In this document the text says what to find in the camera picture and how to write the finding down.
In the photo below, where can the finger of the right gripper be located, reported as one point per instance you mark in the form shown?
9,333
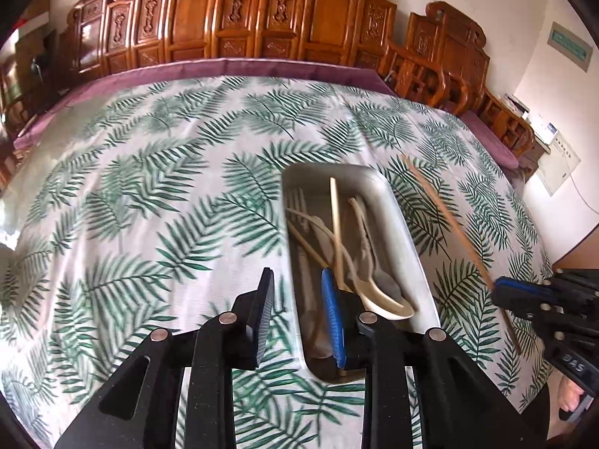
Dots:
524,304
524,286

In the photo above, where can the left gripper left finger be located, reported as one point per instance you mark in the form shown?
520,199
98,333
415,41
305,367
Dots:
250,332

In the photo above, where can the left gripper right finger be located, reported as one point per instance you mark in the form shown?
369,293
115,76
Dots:
349,346

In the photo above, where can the cream plastic fork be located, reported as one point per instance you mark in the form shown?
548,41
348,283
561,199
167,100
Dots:
377,301

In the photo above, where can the light bamboo chopstick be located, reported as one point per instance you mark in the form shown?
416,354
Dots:
336,321

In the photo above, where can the brown wooden chopstick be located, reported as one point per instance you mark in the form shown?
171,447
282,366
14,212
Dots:
457,255

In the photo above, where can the light chopstick in tray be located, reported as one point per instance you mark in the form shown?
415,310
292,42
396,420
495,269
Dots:
305,245

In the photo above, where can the grey metal utensil tray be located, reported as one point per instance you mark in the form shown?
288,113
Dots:
345,218

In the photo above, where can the metal fork in tray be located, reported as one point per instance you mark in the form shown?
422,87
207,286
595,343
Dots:
296,207

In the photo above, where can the palm leaf tablecloth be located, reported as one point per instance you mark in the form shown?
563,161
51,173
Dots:
98,263

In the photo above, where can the carved wooden chair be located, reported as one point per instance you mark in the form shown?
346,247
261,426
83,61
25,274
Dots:
443,64

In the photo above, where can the carved wooden cabinet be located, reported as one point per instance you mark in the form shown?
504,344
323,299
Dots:
106,37

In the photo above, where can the white paper wall chart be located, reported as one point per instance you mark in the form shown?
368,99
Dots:
556,166

